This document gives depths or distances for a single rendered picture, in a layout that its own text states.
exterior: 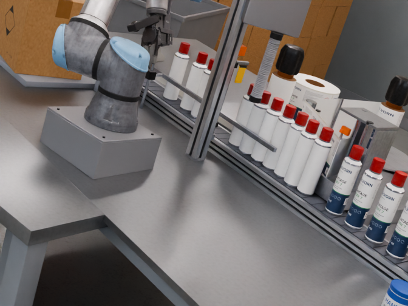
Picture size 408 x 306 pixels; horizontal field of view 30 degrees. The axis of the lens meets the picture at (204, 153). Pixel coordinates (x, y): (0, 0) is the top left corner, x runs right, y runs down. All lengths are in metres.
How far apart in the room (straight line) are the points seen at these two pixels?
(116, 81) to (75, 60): 0.12
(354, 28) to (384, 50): 0.36
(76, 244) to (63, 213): 1.11
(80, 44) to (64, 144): 0.27
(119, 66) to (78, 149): 0.25
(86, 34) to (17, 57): 0.54
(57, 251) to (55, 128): 0.84
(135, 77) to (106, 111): 0.12
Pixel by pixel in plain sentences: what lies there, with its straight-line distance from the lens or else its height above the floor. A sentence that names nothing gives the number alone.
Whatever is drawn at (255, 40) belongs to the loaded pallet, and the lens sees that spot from 5.88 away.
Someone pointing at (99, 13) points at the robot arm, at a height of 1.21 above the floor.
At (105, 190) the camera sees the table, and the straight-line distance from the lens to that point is 1.98.
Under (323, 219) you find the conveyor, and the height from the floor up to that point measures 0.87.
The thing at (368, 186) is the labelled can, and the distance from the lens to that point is 2.08.
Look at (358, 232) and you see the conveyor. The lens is 2.12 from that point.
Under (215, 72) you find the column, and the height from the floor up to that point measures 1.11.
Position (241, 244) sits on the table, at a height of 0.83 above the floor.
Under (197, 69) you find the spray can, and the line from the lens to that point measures 2.55.
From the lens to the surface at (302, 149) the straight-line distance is 2.21.
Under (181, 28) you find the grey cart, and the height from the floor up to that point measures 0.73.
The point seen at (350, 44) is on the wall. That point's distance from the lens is 7.13.
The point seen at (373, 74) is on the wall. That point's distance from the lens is 7.03.
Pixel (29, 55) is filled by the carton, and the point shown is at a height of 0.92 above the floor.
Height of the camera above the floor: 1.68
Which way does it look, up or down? 21 degrees down
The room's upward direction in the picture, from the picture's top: 18 degrees clockwise
